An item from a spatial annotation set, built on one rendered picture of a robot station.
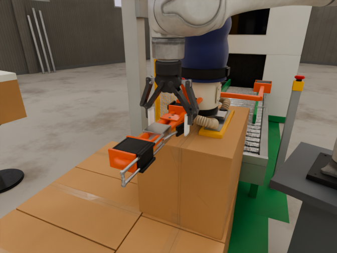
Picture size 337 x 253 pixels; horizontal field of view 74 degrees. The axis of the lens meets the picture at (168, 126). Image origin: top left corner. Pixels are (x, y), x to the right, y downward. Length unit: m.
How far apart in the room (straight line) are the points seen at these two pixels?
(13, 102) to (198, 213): 1.87
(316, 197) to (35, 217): 1.24
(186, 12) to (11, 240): 1.11
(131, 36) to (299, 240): 2.07
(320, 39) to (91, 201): 11.49
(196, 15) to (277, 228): 1.77
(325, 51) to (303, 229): 10.93
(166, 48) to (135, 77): 1.82
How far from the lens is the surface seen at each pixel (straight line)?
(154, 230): 1.08
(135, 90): 2.45
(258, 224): 1.97
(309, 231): 1.35
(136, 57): 2.37
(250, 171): 1.60
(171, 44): 0.60
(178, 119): 0.73
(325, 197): 1.11
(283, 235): 1.97
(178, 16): 0.42
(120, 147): 0.55
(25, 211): 1.35
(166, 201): 1.03
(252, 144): 1.85
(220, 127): 0.99
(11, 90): 2.35
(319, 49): 12.01
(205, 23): 0.43
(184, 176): 0.91
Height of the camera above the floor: 1.35
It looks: 23 degrees down
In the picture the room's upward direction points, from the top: straight up
